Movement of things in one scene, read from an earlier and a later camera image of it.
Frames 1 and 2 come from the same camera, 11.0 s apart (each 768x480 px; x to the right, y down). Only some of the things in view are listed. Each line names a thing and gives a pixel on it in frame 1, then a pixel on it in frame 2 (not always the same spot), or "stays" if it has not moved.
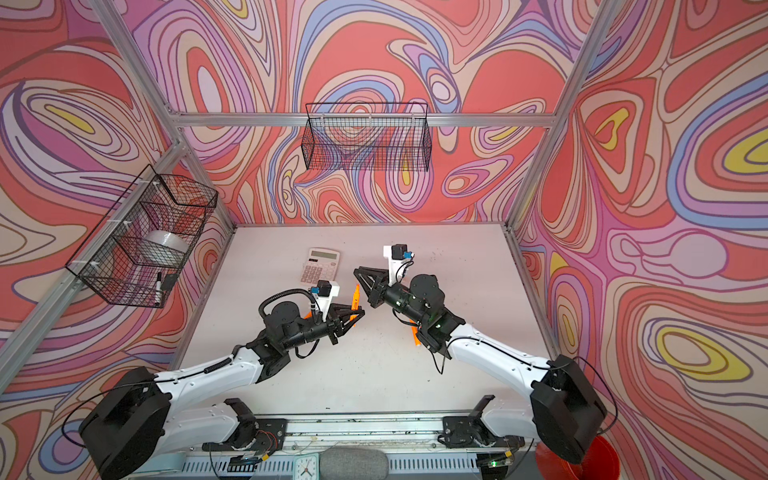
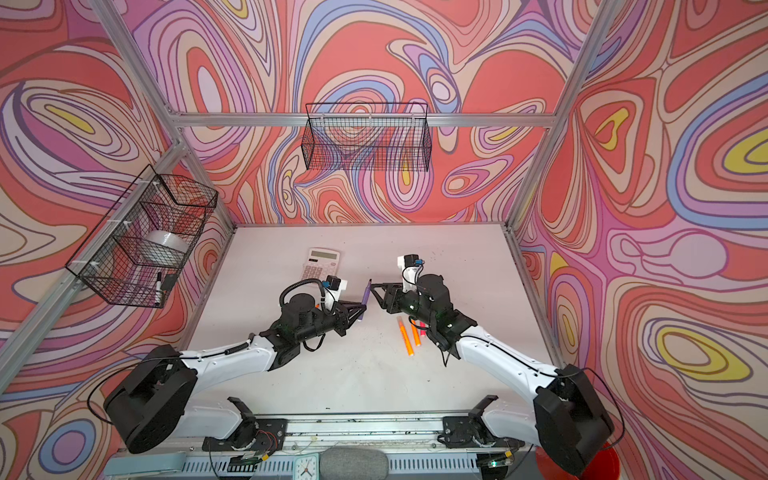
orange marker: x=417 y=341 stays
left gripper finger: x=344 y=310 stays
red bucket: x=600 y=462 stays
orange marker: x=356 y=299 → x=405 y=336
